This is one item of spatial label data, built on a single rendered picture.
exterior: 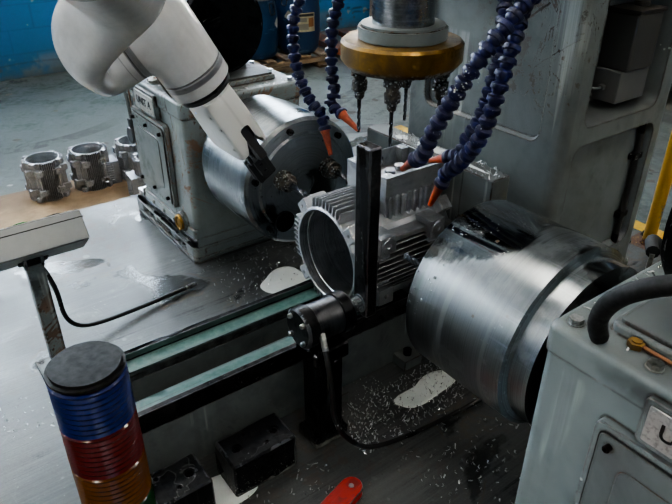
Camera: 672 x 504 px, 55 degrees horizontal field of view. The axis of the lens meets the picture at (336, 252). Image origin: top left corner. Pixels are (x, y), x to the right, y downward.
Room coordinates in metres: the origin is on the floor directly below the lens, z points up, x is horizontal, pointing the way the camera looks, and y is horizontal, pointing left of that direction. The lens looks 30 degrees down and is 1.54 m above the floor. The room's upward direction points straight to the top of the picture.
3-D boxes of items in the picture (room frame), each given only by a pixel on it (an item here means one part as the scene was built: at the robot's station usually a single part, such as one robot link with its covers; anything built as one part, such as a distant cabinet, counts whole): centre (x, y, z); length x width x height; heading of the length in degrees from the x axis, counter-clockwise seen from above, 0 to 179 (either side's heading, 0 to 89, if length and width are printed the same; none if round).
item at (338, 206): (0.95, -0.06, 1.02); 0.20 x 0.19 x 0.19; 126
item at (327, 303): (0.79, -0.15, 0.92); 0.45 x 0.13 x 0.24; 126
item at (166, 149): (1.43, 0.29, 0.99); 0.35 x 0.31 x 0.37; 36
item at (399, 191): (0.97, -0.10, 1.11); 0.12 x 0.11 x 0.07; 126
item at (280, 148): (1.23, 0.15, 1.04); 0.37 x 0.25 x 0.25; 36
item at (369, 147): (0.76, -0.04, 1.12); 0.04 x 0.03 x 0.26; 126
